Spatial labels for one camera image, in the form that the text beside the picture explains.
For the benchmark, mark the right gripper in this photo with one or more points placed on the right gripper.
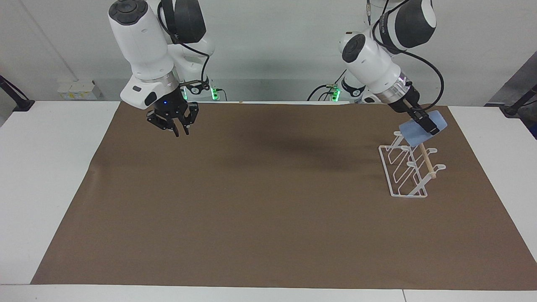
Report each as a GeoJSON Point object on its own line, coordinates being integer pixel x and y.
{"type": "Point", "coordinates": [170, 107]}

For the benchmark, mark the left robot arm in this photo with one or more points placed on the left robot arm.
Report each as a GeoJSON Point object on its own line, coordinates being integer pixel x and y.
{"type": "Point", "coordinates": [373, 63]}

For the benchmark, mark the white wall socket box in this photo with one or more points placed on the white wall socket box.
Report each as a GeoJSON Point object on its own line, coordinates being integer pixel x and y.
{"type": "Point", "coordinates": [76, 89]}

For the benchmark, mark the black stand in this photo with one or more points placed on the black stand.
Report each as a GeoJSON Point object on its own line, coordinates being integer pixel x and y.
{"type": "Point", "coordinates": [518, 105]}
{"type": "Point", "coordinates": [19, 98]}

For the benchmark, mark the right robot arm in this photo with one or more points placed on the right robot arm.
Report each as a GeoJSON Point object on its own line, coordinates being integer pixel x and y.
{"type": "Point", "coordinates": [140, 37]}

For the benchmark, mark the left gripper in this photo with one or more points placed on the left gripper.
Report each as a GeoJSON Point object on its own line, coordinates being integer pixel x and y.
{"type": "Point", "coordinates": [403, 100]}

